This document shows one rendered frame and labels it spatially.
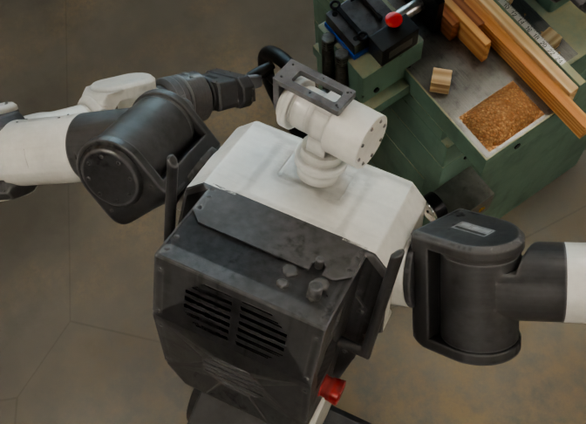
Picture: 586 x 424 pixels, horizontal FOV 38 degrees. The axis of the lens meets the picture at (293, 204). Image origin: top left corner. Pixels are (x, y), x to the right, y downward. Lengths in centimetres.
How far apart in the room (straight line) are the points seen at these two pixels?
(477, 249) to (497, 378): 141
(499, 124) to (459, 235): 58
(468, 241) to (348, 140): 17
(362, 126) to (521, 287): 25
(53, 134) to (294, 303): 42
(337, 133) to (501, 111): 65
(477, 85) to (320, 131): 68
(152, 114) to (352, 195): 27
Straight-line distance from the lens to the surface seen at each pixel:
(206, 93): 146
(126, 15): 285
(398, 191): 102
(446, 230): 98
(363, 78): 151
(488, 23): 161
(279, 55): 156
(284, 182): 99
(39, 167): 115
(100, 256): 249
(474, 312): 98
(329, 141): 93
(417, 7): 160
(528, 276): 96
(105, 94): 136
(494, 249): 94
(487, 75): 160
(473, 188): 180
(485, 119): 153
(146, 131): 104
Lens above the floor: 226
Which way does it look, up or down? 67 degrees down
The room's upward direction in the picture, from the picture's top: 9 degrees counter-clockwise
